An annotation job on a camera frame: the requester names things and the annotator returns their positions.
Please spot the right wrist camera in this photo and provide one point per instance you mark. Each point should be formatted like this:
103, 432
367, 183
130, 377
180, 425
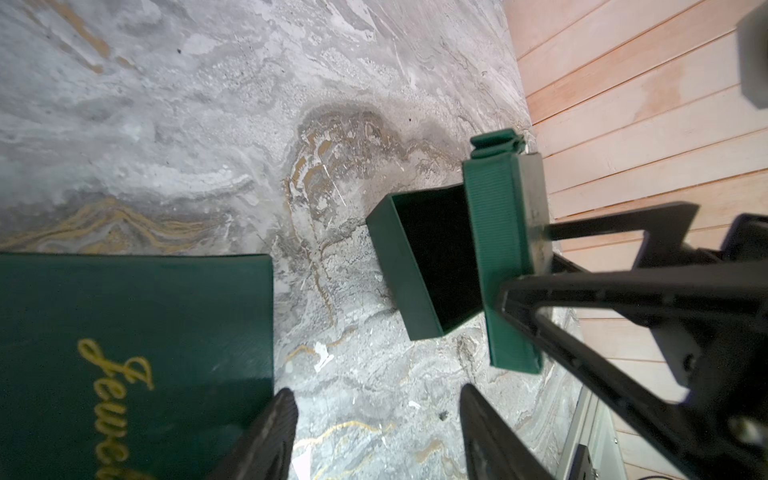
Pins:
751, 35

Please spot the small green box lid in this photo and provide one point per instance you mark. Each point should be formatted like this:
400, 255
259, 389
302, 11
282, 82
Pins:
506, 199

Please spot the small green box base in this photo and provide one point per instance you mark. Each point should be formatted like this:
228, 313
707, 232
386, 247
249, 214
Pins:
424, 246

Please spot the large green jewelry box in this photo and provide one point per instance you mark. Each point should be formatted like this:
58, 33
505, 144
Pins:
131, 367

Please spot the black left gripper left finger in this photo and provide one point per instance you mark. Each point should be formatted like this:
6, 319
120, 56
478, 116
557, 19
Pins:
264, 450

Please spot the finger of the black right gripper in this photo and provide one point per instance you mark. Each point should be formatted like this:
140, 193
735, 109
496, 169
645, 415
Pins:
678, 355
664, 228

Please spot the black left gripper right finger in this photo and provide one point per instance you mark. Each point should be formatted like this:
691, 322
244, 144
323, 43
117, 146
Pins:
492, 449

